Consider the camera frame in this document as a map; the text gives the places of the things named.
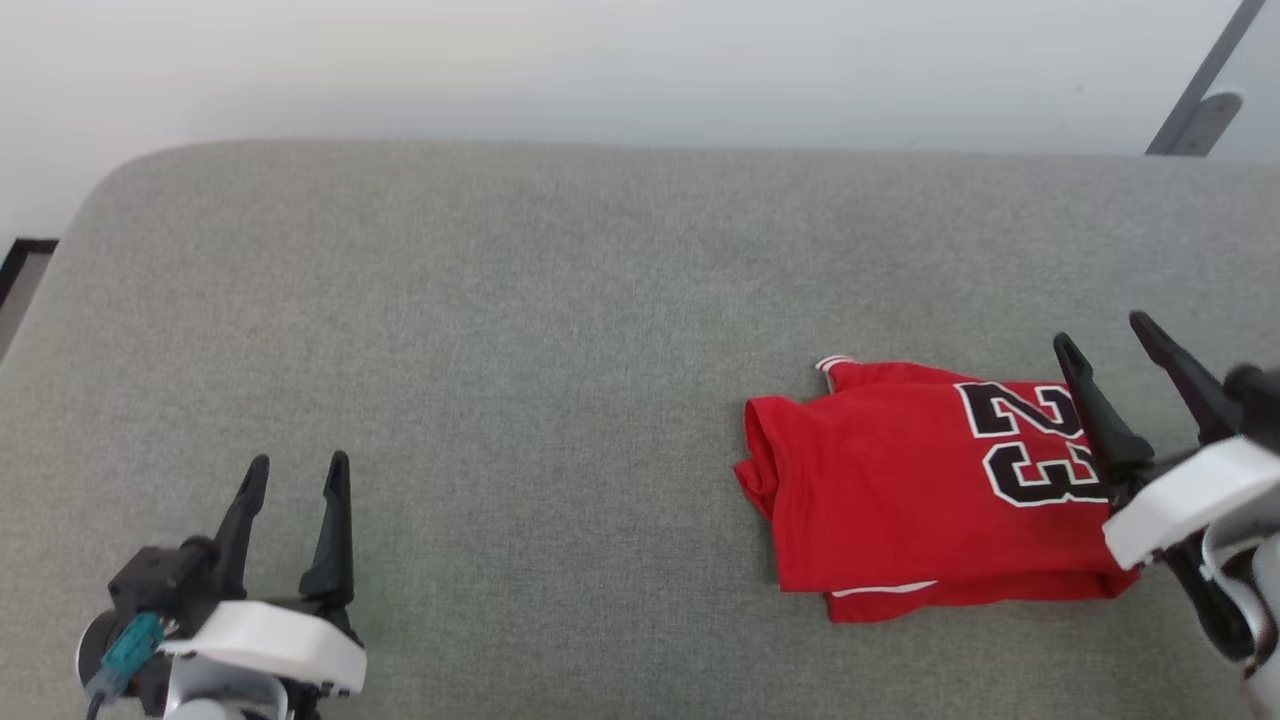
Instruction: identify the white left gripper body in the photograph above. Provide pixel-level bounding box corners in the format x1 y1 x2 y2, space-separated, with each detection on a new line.
158 598 368 720

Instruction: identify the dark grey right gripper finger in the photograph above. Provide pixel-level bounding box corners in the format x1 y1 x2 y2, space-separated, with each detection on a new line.
1129 309 1242 447
1052 332 1157 502

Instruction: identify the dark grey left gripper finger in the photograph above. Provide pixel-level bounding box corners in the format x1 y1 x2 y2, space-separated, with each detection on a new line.
298 449 357 617
211 454 272 602

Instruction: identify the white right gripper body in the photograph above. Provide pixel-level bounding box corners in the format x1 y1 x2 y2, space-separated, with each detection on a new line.
1102 434 1280 572

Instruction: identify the red Bulls 23 jersey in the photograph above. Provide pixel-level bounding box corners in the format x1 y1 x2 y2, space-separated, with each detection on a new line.
733 354 1143 624

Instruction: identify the teal cable connector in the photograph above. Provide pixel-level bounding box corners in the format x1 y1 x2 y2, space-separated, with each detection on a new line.
98 611 167 693

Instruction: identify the grey partition frame on casters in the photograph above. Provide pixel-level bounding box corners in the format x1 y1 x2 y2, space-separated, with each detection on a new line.
1144 0 1267 157

